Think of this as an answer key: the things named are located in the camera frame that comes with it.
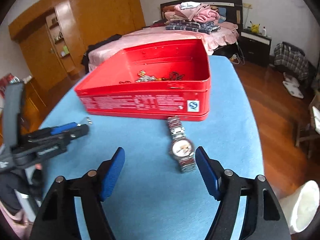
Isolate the white bottle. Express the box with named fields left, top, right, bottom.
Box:
left=261, top=27, right=267, bottom=37

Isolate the small wooden stool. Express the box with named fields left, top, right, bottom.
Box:
left=295, top=91, right=319, bottom=159

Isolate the wooden wardrobe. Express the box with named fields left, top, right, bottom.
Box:
left=8, top=0, right=145, bottom=91

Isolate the silver bangle bracelet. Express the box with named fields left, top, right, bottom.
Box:
left=76, top=116, right=94, bottom=127

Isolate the dark beaded bracelet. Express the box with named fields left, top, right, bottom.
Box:
left=168, top=71, right=186, bottom=81

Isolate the blue table cloth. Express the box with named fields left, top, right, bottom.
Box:
left=43, top=56, right=264, bottom=239

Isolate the red metal tin box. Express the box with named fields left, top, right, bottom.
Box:
left=74, top=39, right=211, bottom=121

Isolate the black nightstand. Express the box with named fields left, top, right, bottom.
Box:
left=239, top=29, right=272, bottom=67

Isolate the bed with pink cover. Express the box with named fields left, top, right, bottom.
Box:
left=82, top=0, right=243, bottom=73

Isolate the pile of folded clothes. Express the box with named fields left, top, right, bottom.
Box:
left=162, top=1, right=226, bottom=34

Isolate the white box on stool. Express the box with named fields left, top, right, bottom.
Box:
left=312, top=106, right=320, bottom=134

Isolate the wall power socket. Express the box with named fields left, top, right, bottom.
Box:
left=242, top=3, right=253, bottom=9

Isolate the black clothing on bed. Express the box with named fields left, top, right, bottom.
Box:
left=80, top=33, right=123, bottom=74

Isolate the silver wristwatch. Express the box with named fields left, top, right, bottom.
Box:
left=167, top=116, right=196, bottom=173

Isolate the yellow pikachu toy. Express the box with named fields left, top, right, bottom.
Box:
left=250, top=22, right=260, bottom=34

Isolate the white paper roll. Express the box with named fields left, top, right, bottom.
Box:
left=279, top=180, right=319, bottom=235

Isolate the white bathroom scale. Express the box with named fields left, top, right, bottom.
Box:
left=283, top=72, right=304, bottom=99

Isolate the gold ornate pendant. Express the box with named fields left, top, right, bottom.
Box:
left=137, top=70, right=146, bottom=79

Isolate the silver chain necklace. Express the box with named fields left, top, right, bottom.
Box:
left=134, top=74, right=161, bottom=83

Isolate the plaid bag on chair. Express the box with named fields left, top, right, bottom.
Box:
left=274, top=42, right=309, bottom=80

